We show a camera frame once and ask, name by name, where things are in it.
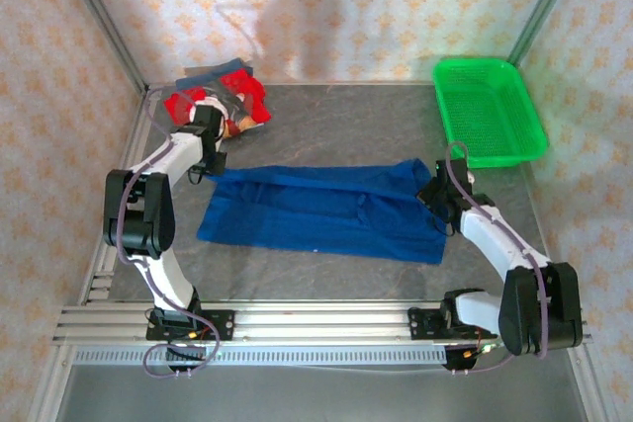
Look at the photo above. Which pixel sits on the red bear print t-shirt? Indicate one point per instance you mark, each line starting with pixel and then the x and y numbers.
pixel 247 96

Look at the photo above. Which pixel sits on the blue t-shirt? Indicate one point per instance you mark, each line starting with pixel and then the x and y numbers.
pixel 321 214

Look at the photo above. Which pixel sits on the grey-blue folded t-shirt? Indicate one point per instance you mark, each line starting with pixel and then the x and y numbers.
pixel 217 72

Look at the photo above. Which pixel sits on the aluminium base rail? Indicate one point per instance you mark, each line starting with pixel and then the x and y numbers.
pixel 321 323

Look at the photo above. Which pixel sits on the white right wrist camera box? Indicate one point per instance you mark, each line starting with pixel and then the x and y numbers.
pixel 470 178

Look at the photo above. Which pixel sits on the green plastic basket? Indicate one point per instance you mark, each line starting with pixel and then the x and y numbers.
pixel 487 115

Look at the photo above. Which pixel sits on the aluminium table side rail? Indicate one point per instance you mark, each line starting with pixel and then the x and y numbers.
pixel 133 145
pixel 536 214

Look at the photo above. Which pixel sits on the aluminium frame post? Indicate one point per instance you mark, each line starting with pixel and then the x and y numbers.
pixel 101 17
pixel 549 2

